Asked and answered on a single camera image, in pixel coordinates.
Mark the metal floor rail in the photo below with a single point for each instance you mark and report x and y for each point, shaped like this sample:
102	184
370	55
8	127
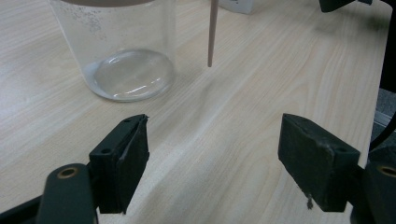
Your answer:
386	117

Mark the white and blue milk pouch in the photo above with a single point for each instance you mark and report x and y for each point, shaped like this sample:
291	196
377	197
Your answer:
239	6

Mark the brown stirring stick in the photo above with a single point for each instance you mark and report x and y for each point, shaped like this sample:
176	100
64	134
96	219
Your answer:
212	37

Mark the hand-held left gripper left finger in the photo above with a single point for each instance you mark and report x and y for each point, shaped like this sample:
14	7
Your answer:
118	168

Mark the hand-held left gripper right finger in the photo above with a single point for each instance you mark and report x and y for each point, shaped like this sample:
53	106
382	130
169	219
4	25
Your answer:
317	168

